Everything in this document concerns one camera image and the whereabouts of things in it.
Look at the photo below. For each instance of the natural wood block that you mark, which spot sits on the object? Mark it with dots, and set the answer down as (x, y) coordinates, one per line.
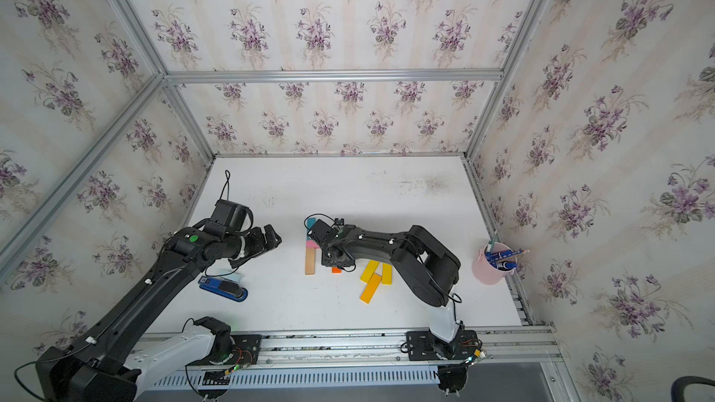
(310, 261)

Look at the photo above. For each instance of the blue stapler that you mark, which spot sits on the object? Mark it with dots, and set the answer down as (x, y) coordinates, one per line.
(224, 288)

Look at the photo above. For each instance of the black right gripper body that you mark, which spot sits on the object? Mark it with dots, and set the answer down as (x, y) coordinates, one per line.
(325, 258)

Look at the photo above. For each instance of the amber orange block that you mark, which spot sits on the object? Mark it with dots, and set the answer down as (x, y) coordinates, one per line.
(370, 289)

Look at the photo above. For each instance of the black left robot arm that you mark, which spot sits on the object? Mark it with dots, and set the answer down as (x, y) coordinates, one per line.
(95, 366)

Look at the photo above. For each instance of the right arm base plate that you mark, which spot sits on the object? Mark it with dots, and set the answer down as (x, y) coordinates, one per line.
(424, 346)

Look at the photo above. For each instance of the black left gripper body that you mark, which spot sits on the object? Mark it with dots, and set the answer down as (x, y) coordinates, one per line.
(253, 244)

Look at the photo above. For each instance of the pink pen cup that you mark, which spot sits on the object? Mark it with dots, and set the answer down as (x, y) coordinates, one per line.
(496, 261)

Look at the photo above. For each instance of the yellow block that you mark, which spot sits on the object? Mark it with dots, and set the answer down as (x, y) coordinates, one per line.
(369, 271)
(387, 274)

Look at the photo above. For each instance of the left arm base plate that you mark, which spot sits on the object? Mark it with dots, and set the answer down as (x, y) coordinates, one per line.
(232, 350)

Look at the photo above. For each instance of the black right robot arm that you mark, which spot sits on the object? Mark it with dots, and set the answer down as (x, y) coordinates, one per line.
(428, 268)

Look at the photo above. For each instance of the black chair edge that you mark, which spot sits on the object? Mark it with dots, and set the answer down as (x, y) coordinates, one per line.
(692, 388)

